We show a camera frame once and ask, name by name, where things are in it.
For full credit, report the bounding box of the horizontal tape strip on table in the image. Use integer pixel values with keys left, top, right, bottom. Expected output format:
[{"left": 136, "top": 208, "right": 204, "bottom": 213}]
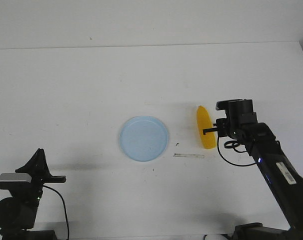
[{"left": 173, "top": 153, "right": 205, "bottom": 159}]

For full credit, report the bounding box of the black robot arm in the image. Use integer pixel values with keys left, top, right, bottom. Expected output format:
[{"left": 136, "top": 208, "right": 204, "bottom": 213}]
[
  {"left": 196, "top": 99, "right": 303, "bottom": 240},
  {"left": 0, "top": 148, "right": 70, "bottom": 240}
]

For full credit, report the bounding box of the light blue round plate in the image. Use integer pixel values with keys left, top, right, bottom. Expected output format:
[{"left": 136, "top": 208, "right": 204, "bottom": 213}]
[{"left": 118, "top": 115, "right": 169, "bottom": 162}]

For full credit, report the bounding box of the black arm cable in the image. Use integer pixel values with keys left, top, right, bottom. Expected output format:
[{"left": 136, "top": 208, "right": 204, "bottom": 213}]
[
  {"left": 42, "top": 185, "right": 70, "bottom": 240},
  {"left": 216, "top": 136, "right": 257, "bottom": 167}
]

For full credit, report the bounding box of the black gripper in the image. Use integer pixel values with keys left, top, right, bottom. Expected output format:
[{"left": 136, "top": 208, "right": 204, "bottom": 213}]
[
  {"left": 15, "top": 148, "right": 66, "bottom": 198},
  {"left": 202, "top": 117, "right": 231, "bottom": 138}
]

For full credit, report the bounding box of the yellow toy corn cob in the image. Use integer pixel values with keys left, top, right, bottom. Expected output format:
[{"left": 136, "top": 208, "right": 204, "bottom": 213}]
[{"left": 196, "top": 105, "right": 217, "bottom": 150}]

